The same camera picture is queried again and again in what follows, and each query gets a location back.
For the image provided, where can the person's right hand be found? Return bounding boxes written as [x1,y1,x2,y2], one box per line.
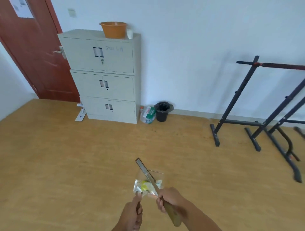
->
[156,187,189,215]

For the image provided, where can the silver door handle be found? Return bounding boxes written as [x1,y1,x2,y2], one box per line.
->
[53,46,67,59]

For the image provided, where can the clear plastic container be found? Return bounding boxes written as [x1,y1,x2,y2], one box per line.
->
[133,168,165,198]

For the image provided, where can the black trash bin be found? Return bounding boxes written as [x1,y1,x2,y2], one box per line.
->
[154,102,174,122]

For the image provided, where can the white power strip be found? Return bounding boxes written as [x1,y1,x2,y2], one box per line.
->
[75,103,87,122]

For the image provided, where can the white paper sheet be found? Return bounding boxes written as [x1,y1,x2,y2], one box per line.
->
[9,0,34,19]

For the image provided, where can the person's right forearm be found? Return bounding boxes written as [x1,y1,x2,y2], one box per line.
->
[176,199,222,231]

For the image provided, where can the grey metal filing cabinet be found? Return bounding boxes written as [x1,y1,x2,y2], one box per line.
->
[58,29,141,124]

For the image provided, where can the red-brown wooden door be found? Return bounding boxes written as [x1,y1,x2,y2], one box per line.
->
[0,0,80,103]

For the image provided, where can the black and red barbell bar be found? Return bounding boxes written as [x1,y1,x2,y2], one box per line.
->
[236,61,305,71]

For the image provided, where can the clear plastic bag with packets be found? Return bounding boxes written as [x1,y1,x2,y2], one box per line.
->
[140,106,156,124]

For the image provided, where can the person's left hand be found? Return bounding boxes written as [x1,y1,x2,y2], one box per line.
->
[116,191,143,231]

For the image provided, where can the knife with wooden handle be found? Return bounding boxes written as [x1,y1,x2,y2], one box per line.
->
[136,158,182,227]

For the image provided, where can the yellow and white food scraps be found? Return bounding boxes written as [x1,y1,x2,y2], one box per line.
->
[141,180,163,194]

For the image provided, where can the orange plastic bucket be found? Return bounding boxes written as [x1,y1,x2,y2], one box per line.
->
[99,22,127,39]

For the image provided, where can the person's left forearm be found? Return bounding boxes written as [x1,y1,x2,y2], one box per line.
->
[111,220,128,231]

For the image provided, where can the black metal exercise rack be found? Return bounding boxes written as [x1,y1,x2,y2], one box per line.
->
[210,55,305,184]

